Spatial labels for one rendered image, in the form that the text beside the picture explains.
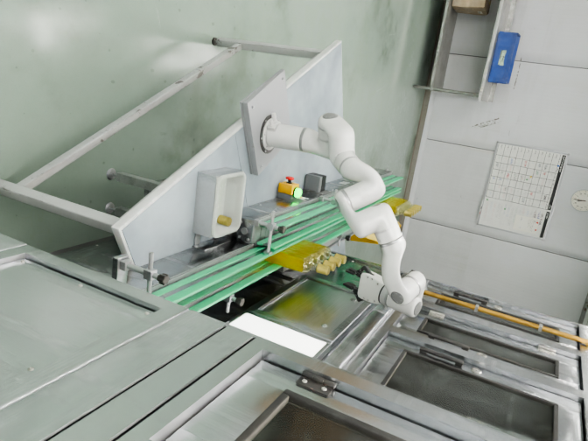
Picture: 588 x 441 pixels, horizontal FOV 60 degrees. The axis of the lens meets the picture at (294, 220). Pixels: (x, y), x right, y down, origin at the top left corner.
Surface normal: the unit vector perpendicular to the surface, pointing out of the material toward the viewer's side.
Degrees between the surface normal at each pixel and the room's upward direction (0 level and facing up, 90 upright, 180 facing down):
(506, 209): 90
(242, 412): 90
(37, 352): 90
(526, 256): 90
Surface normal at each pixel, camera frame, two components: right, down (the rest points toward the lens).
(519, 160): -0.46, 0.18
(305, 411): 0.14, -0.95
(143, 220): 0.88, 0.25
